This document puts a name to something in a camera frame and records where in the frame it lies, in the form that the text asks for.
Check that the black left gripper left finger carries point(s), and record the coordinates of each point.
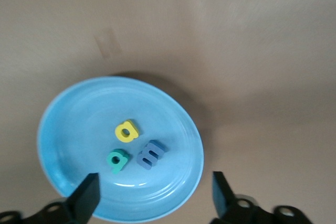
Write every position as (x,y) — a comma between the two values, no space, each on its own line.
(88,197)

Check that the dark blue foam letter m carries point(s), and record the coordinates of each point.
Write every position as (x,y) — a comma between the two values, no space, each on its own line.
(146,165)

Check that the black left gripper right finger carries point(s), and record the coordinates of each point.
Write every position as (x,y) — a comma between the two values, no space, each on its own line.
(221,195)

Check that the teal foam letter a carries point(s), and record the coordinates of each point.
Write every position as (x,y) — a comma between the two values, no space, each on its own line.
(115,168)

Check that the blue round plate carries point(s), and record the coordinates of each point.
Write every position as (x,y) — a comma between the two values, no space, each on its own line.
(78,119)

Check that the yellow foam letter a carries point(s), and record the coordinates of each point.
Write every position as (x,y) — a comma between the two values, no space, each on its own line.
(118,129)

